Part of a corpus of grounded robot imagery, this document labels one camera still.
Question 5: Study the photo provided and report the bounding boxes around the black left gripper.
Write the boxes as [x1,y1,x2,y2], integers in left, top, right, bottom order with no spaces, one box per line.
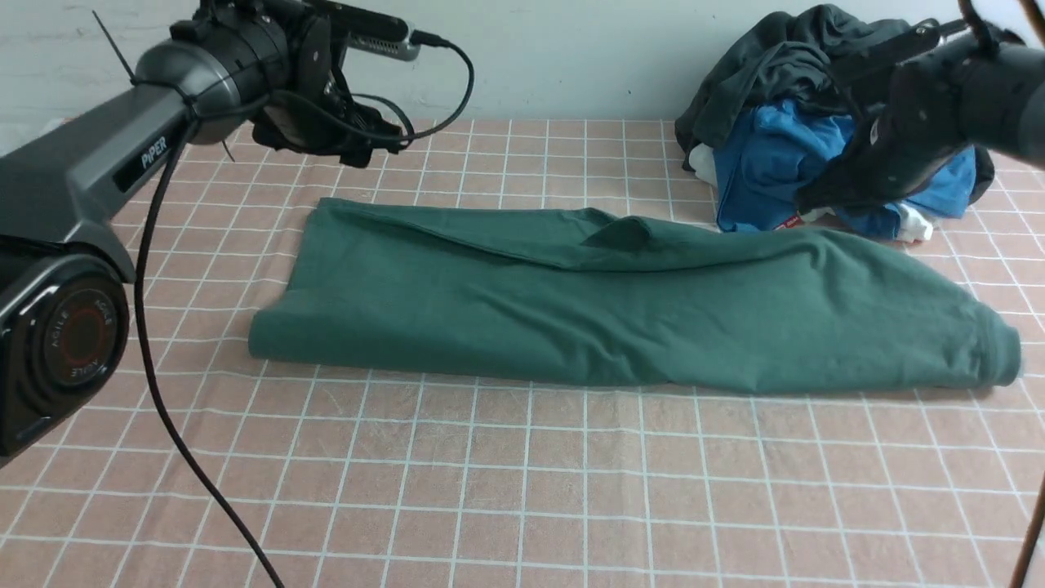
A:
[169,1,408,168]

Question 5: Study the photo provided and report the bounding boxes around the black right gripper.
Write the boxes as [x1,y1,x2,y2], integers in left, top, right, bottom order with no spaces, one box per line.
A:
[796,21,997,215]

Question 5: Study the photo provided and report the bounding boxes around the green long-sleeve shirt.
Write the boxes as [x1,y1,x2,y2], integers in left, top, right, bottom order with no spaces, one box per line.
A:
[247,198,1022,394]

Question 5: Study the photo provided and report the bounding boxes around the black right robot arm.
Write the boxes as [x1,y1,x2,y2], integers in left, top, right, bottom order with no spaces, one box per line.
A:
[794,1,1044,215]

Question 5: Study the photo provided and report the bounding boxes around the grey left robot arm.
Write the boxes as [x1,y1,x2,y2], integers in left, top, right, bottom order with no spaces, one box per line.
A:
[1,1,418,464]

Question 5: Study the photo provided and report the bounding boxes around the dark grey shirt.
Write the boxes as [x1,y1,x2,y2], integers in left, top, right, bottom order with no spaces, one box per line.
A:
[674,1,995,154]

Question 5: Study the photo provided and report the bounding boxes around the blue shirt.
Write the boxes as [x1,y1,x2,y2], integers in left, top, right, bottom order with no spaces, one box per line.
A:
[713,100,995,241]

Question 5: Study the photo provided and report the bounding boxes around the pink checkered tablecloth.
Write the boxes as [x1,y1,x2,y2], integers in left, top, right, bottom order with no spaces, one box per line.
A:
[0,118,1045,588]

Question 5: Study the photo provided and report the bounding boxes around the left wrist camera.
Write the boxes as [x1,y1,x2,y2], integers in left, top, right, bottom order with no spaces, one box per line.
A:
[307,1,420,64]

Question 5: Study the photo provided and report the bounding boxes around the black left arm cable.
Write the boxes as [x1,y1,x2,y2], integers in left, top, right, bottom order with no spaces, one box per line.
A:
[131,29,477,588]

